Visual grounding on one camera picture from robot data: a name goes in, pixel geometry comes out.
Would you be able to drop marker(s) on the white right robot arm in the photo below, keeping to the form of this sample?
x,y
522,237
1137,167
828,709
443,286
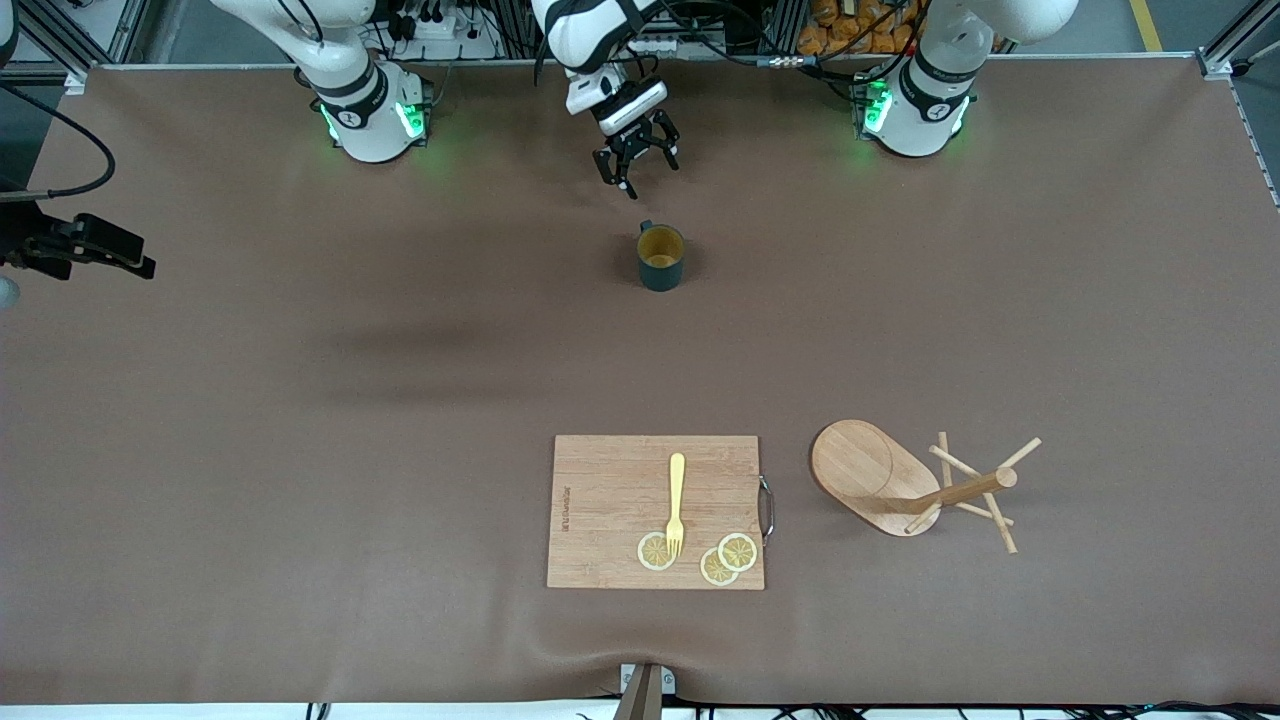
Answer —
x,y
370,120

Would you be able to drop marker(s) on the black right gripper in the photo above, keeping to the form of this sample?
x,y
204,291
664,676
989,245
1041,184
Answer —
x,y
32,243

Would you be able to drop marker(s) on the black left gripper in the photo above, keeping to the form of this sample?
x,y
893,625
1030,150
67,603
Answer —
x,y
641,142

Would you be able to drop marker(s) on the pile of orange bags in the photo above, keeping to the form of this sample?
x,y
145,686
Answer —
x,y
850,25

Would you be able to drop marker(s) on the yellow plastic fork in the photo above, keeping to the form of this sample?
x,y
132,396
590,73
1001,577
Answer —
x,y
677,490

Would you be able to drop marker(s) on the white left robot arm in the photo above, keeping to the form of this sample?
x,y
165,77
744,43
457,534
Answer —
x,y
915,120

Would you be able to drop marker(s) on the white power strip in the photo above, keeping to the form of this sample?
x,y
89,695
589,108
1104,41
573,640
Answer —
x,y
440,30

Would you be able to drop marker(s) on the dark green mug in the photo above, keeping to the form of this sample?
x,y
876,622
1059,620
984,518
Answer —
x,y
661,265

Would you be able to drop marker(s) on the wooden mug tree rack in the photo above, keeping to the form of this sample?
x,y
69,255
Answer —
x,y
860,470

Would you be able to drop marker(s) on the lemon slice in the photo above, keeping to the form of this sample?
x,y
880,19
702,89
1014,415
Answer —
x,y
740,550
652,552
714,570

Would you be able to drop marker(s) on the aluminium frame post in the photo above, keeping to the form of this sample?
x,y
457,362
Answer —
x,y
125,25
1225,55

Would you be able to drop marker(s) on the wooden cutting board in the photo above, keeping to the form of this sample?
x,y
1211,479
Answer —
x,y
610,500

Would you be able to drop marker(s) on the grey metal table bracket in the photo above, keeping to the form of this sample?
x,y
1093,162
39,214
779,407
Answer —
x,y
645,695

